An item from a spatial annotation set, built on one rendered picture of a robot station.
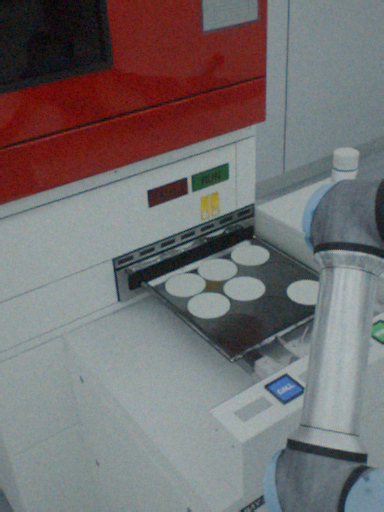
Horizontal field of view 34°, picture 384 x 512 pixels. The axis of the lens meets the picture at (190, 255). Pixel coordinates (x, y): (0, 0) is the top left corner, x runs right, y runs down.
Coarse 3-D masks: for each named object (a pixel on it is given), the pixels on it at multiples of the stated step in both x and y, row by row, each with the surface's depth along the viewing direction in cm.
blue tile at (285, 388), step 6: (276, 384) 116; (282, 384) 116; (288, 384) 116; (294, 384) 115; (276, 390) 114; (282, 390) 114; (288, 390) 114; (294, 390) 114; (300, 390) 114; (282, 396) 113; (288, 396) 113
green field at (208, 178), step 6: (222, 168) 162; (198, 174) 158; (204, 174) 159; (210, 174) 160; (216, 174) 161; (222, 174) 162; (198, 180) 159; (204, 180) 160; (210, 180) 161; (216, 180) 162; (222, 180) 163; (198, 186) 159; (204, 186) 161
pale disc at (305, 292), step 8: (304, 280) 155; (288, 288) 152; (296, 288) 152; (304, 288) 152; (312, 288) 152; (296, 296) 149; (304, 296) 149; (312, 296) 149; (304, 304) 147; (312, 304) 146
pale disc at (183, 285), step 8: (168, 280) 158; (176, 280) 157; (184, 280) 157; (192, 280) 157; (200, 280) 157; (168, 288) 155; (176, 288) 154; (184, 288) 154; (192, 288) 154; (200, 288) 154; (184, 296) 151
